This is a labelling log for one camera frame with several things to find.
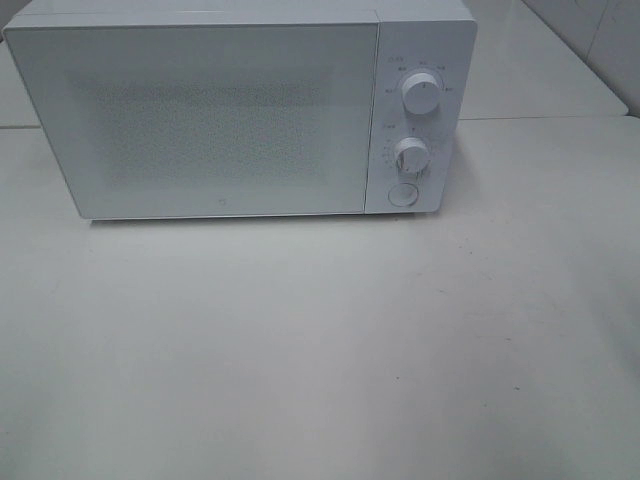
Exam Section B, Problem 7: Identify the white microwave oven body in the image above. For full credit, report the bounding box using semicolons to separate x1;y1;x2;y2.
3;1;477;218

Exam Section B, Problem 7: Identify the round white door button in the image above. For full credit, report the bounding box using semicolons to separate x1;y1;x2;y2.
388;183;419;208

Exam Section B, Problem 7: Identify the white microwave knob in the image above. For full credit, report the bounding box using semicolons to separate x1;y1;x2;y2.
401;71;443;115
393;137;430;174

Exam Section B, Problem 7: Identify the white microwave door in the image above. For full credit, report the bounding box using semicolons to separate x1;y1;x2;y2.
8;24;377;220

